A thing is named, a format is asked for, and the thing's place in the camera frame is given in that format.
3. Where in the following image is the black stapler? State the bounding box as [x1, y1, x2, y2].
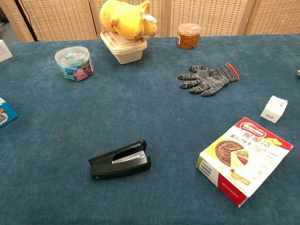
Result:
[88, 140, 152, 181]

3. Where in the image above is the yellow plush toy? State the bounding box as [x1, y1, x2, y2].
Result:
[99, 0, 158, 42]

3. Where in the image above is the beige lidded food container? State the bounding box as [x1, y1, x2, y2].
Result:
[100, 30, 148, 65]

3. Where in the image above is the wicker folding screen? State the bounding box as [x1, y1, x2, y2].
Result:
[0, 0, 300, 42]

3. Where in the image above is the black and grey knit glove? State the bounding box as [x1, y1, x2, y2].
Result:
[177, 62, 240, 98]

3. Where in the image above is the black tripod stand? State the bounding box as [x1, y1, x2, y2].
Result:
[14, 0, 38, 42]

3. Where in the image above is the clear jar of binder clips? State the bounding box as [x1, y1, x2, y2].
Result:
[54, 46, 94, 83]

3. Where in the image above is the blue cookie box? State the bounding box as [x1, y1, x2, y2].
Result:
[0, 96, 19, 128]

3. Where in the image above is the clear jar of rubber bands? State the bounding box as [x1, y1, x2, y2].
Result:
[176, 23, 202, 50]

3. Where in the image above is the red and white biscuit box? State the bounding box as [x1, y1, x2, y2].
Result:
[196, 117, 293, 208]

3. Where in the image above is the white box with grey text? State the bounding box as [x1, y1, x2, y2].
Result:
[0, 39, 14, 63]

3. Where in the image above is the white box with barcode label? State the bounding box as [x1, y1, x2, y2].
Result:
[260, 95, 289, 124]

